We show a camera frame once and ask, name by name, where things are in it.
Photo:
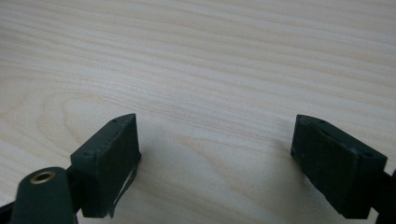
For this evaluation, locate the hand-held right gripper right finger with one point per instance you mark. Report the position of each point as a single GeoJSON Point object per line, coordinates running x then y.
{"type": "Point", "coordinates": [336, 168]}

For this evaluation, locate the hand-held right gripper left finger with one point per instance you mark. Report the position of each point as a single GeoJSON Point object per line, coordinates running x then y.
{"type": "Point", "coordinates": [109, 165]}

